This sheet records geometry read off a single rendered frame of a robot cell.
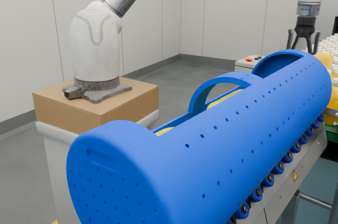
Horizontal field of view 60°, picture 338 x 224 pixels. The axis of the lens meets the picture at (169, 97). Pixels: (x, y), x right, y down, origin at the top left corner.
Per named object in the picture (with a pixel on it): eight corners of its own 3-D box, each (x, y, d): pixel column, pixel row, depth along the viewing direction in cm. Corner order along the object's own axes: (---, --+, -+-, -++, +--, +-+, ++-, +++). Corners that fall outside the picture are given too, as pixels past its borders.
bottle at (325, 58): (331, 57, 129) (288, 52, 140) (329, 71, 132) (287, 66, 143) (335, 52, 134) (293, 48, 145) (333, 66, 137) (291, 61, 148)
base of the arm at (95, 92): (50, 94, 100) (48, 78, 98) (99, 78, 117) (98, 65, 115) (85, 108, 90) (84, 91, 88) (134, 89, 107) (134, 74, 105)
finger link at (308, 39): (306, 29, 130) (310, 28, 129) (310, 54, 131) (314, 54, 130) (304, 30, 127) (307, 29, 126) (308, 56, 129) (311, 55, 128)
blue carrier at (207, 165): (80, 247, 62) (51, 121, 55) (256, 116, 125) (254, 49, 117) (187, 327, 44) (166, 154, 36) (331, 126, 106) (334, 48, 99)
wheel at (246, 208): (230, 214, 67) (237, 213, 65) (232, 196, 70) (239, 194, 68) (243, 222, 68) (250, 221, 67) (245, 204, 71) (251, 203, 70)
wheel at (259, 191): (245, 197, 72) (251, 196, 71) (246, 180, 75) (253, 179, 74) (257, 205, 74) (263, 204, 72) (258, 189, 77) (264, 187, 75)
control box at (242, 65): (233, 80, 149) (235, 60, 146) (250, 72, 164) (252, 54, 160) (251, 84, 143) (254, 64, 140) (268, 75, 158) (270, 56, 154)
